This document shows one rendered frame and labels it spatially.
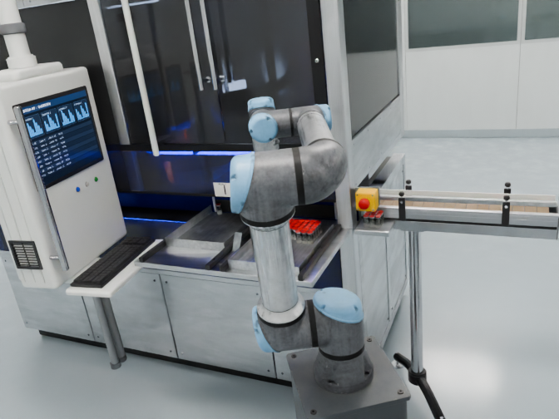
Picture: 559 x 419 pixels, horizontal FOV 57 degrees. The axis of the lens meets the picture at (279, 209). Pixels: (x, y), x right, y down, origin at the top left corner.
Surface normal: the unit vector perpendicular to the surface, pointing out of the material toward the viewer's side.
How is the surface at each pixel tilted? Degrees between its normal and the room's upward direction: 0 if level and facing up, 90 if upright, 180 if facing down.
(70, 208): 90
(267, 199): 104
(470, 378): 0
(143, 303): 90
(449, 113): 90
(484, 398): 0
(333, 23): 90
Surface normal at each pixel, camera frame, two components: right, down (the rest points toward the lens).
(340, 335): 0.04, 0.37
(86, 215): 0.95, 0.00
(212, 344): -0.40, 0.38
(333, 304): 0.02, -0.93
